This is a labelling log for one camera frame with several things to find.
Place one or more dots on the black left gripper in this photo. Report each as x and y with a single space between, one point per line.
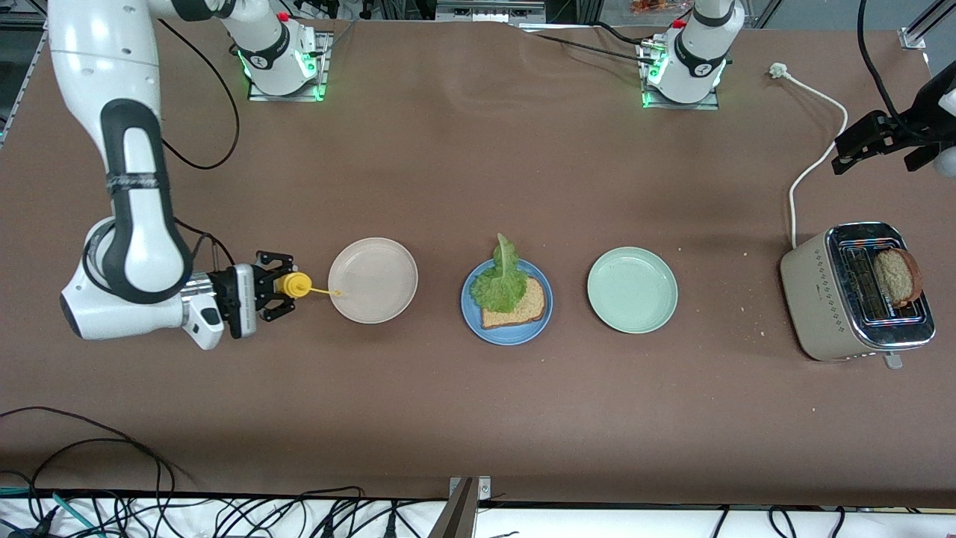
920 119

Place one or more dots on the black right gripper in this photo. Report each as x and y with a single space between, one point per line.
223 285

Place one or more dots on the yellow mustard squeeze bottle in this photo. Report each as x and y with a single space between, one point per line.
293 285

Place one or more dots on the brown bread slice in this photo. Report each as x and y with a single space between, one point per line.
526 308
896 276

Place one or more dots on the green lettuce leaf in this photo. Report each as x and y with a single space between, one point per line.
504 288

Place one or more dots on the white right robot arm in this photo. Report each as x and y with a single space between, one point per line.
104 60

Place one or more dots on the beige round plate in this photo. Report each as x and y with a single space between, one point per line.
373 281

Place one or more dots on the blue round plate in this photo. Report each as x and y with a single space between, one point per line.
515 337

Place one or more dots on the green round plate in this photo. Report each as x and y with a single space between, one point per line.
632 290

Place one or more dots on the beige chrome toaster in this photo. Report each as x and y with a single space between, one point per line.
818 299

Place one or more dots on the orange packet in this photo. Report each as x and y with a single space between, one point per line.
653 6

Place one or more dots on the grey power strip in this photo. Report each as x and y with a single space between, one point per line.
489 11

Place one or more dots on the aluminium frame profile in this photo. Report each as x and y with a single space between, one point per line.
913 39

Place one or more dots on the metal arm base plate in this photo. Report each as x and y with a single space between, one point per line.
324 67
683 106

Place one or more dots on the metal bracket with profile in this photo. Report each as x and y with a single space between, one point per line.
459 515

